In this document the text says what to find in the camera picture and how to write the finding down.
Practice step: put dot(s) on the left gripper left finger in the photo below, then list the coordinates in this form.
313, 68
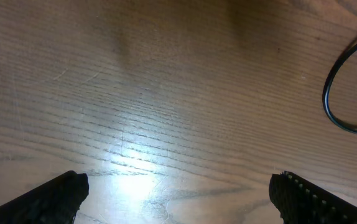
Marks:
54, 202

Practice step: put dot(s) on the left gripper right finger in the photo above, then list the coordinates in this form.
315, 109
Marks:
302, 202

